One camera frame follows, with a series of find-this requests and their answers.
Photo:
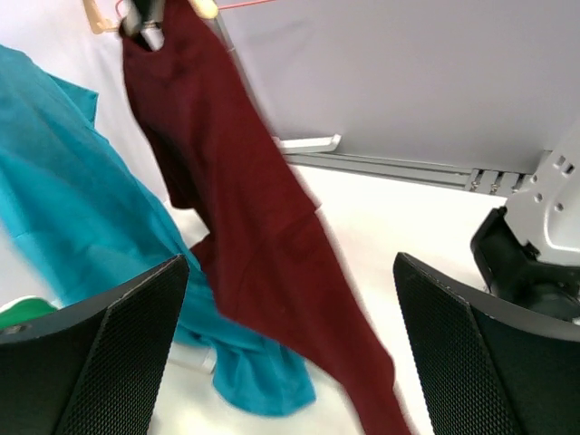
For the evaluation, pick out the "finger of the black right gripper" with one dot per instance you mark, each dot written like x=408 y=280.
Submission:
x=151 y=37

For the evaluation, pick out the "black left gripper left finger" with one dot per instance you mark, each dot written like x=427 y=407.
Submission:
x=93 y=367

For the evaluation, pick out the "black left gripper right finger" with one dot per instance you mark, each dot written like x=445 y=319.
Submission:
x=487 y=366

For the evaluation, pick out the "green t shirt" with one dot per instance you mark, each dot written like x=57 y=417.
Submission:
x=24 y=309

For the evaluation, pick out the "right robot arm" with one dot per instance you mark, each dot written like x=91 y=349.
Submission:
x=489 y=82

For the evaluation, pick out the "beige hanger with maroon shirt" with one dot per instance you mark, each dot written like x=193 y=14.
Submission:
x=139 y=15

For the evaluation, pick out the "teal t shirt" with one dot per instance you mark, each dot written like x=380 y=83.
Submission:
x=77 y=214

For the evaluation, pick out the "maroon t shirt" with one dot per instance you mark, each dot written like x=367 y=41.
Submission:
x=267 y=257

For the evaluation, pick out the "metal clothes rack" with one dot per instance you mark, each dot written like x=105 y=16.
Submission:
x=287 y=147

